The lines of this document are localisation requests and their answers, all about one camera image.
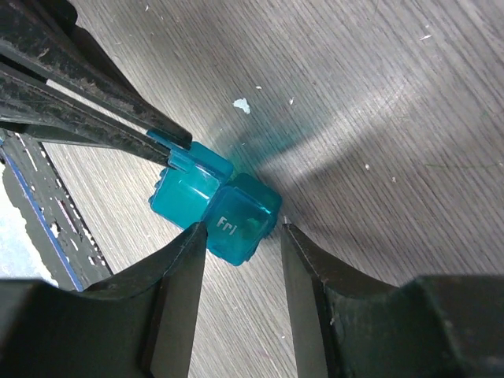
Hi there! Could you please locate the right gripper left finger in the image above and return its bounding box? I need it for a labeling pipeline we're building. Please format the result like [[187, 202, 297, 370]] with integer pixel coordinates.
[[1, 223, 207, 377]]

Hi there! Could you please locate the teal pill box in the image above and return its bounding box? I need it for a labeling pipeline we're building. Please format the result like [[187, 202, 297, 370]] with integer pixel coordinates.
[[147, 130, 282, 266]]

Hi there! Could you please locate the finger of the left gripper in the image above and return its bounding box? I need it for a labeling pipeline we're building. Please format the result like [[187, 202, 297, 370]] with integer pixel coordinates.
[[1, 1, 192, 148], [1, 63, 170, 166]]

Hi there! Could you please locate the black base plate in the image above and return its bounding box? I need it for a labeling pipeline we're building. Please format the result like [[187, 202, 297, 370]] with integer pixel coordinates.
[[1, 132, 113, 291]]

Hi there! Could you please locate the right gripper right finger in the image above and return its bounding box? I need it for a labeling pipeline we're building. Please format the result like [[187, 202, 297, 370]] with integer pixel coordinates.
[[281, 224, 503, 377]]

